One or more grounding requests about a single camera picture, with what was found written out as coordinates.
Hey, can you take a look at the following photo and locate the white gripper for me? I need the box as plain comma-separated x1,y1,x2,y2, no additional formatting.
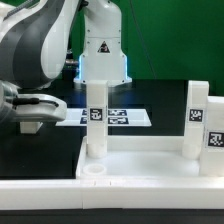
0,94,67,122

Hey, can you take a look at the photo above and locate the white desk top tray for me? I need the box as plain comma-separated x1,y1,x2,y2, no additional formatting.
76,135,224,185

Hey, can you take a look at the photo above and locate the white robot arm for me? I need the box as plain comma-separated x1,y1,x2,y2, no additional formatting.
0,0,131,122

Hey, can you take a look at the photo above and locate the fiducial marker sheet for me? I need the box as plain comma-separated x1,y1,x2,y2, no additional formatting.
56,108,151,127

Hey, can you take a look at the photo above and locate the braided grey gripper cable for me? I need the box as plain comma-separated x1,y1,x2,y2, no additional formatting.
11,96,60,109

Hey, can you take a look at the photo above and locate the white front guide rail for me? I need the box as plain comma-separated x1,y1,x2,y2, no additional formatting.
0,177,224,210

